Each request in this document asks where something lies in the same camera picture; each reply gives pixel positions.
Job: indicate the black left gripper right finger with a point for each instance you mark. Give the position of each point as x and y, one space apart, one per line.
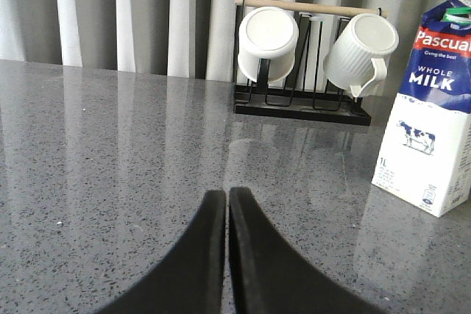
269 276

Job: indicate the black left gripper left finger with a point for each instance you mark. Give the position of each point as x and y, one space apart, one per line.
189 278

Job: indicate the blue white milk carton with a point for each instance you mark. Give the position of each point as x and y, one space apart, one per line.
424 158

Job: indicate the white ribbed mug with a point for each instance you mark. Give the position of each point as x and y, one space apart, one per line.
356 63

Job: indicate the white smiley face mug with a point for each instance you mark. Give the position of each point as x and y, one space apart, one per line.
267 33

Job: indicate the black wire mug rack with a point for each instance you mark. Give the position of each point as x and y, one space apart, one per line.
302 94

